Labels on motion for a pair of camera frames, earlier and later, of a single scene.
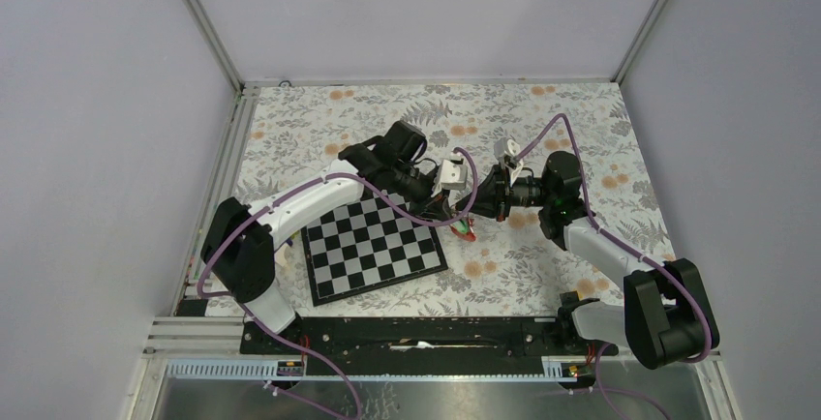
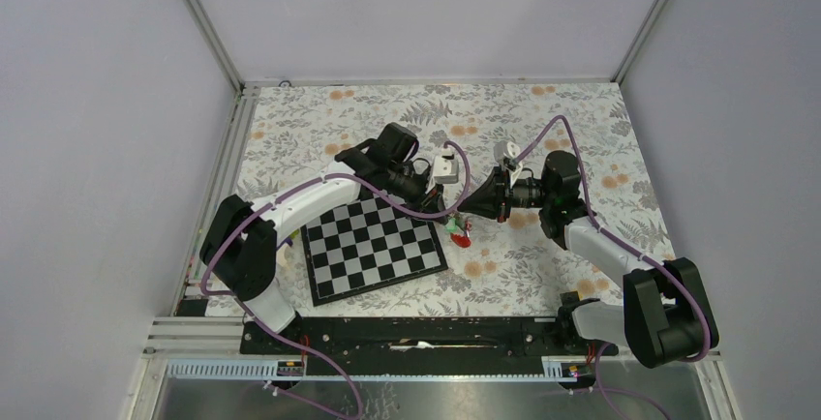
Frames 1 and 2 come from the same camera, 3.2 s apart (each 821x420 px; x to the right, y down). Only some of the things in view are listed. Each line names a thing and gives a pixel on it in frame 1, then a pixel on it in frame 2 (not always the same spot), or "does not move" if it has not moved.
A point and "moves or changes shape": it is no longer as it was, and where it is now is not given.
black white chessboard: (365, 245) does not move
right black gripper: (491, 197) does not move
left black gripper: (430, 207) does not move
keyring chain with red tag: (463, 228) moves or changes shape
